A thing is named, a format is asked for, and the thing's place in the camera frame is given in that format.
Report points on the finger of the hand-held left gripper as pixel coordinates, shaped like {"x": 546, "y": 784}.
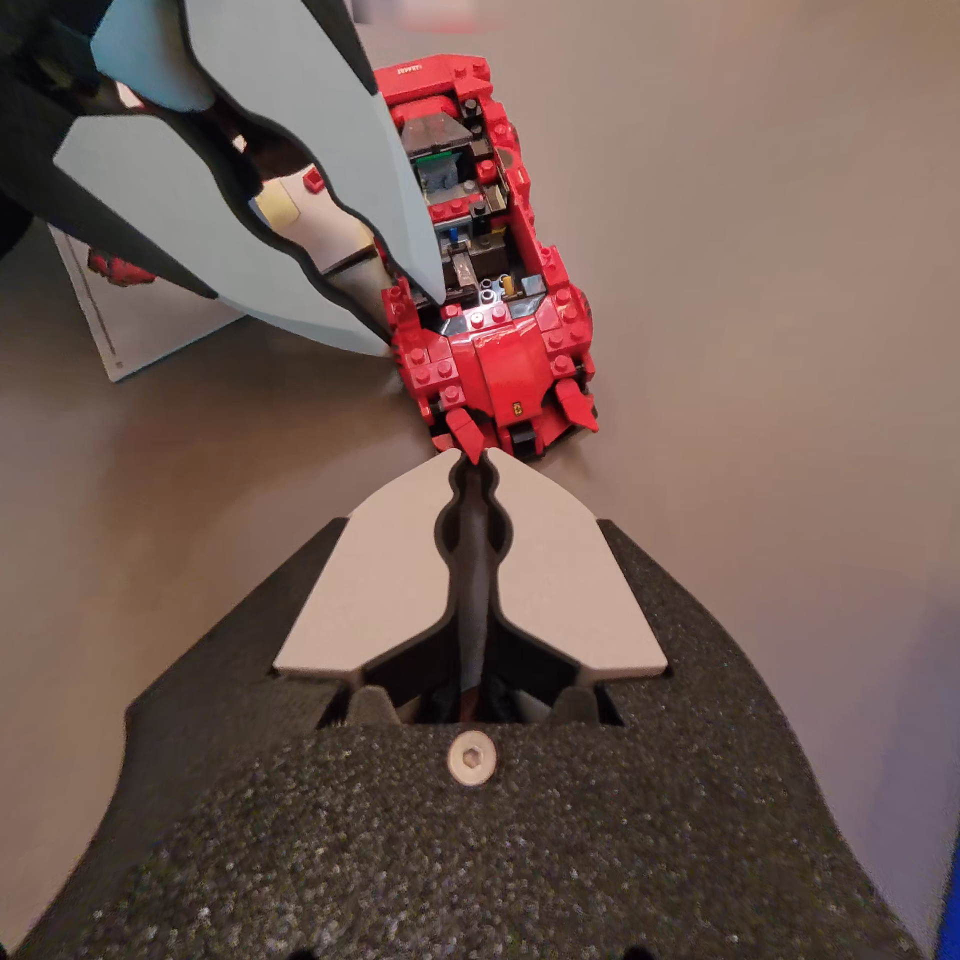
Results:
{"x": 165, "y": 202}
{"x": 322, "y": 97}

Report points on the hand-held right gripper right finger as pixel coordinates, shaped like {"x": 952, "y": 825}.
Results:
{"x": 577, "y": 592}

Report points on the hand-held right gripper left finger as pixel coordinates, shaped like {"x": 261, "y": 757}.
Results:
{"x": 379, "y": 589}

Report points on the lego instruction booklet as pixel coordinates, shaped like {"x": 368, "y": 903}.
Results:
{"x": 150, "y": 330}

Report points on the red lego car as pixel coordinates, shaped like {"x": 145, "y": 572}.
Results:
{"x": 517, "y": 367}

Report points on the small red lego piece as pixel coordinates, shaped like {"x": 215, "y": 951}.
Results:
{"x": 313, "y": 180}

